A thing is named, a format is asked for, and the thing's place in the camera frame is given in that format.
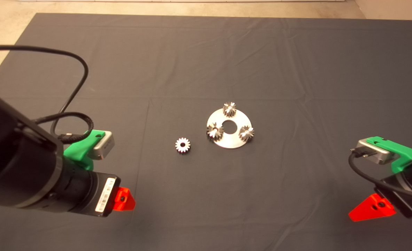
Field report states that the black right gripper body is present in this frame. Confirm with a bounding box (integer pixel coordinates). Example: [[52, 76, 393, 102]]
[[373, 171, 412, 219]]

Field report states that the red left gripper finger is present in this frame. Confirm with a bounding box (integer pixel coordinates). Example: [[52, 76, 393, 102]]
[[113, 187, 136, 212]]

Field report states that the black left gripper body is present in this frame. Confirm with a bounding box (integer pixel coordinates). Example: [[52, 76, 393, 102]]
[[87, 171, 122, 218]]

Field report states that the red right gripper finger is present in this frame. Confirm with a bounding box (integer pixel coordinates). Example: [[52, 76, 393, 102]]
[[348, 193, 396, 222]]

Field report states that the small steel gear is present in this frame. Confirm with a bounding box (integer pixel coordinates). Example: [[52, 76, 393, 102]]
[[175, 137, 191, 154], [223, 102, 237, 117], [239, 125, 255, 142]]

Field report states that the large steel gear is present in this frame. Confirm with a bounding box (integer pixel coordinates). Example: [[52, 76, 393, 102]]
[[206, 123, 224, 140]]

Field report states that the round metal plate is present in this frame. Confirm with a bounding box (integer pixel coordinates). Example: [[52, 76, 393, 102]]
[[206, 108, 252, 149]]

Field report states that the dark grey table cloth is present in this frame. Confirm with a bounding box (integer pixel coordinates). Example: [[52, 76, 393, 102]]
[[0, 13, 412, 251]]

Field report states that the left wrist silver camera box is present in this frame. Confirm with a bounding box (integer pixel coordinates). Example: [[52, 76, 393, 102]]
[[87, 131, 115, 161]]

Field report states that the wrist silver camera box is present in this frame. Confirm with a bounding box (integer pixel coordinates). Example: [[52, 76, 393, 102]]
[[87, 131, 115, 161], [357, 139, 395, 165]]

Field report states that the right wrist green camera mount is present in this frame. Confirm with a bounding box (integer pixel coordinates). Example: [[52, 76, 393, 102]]
[[366, 136, 412, 174]]

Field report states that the wrist green camera mount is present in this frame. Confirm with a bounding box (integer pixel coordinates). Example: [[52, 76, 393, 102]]
[[63, 130, 106, 171], [366, 136, 412, 174]]

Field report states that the left wrist green camera mount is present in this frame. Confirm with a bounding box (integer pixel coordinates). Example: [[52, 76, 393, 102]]
[[63, 130, 106, 171]]

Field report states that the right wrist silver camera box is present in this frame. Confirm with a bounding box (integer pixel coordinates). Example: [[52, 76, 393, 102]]
[[357, 139, 395, 165]]

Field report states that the left braided black arm cable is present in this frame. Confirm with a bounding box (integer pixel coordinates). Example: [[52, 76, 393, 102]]
[[33, 112, 95, 144]]

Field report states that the left thin black camera cable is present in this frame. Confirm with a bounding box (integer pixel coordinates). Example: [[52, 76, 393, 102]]
[[0, 45, 89, 140]]

